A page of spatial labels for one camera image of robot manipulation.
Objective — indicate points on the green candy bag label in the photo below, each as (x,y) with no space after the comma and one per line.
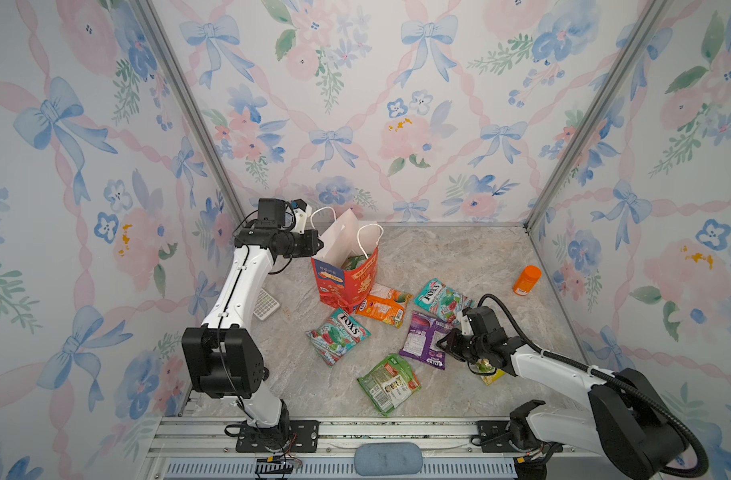
(354,262)

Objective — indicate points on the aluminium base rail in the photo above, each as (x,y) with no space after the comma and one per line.
(198,448)

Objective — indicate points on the yellow snack bag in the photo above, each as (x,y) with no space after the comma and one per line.
(490,375)

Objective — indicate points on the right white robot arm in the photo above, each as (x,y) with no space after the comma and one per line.
(623,419)

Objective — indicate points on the orange pill bottle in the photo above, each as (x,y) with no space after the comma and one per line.
(527,280)

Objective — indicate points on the white scientific calculator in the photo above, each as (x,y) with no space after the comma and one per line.
(265,306)

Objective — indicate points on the orange snack packet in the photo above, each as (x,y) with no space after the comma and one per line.
(386,305)

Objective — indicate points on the grey blue foam pad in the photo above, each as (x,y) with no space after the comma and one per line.
(388,459)

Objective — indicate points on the green snack bag barcode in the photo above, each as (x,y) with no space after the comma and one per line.
(389,384)

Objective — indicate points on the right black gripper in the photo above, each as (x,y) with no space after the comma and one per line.
(451,346)

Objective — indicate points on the red paper gift bag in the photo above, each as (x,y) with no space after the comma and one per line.
(347,236)

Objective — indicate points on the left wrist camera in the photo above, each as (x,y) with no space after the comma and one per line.
(271,213)

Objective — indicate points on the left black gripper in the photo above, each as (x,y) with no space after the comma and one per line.
(311,237)

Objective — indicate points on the purple candy bag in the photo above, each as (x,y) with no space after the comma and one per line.
(421,342)

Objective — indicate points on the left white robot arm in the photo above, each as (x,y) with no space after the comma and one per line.
(222,358)

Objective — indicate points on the teal Fox's candy bag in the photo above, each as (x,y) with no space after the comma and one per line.
(442,301)

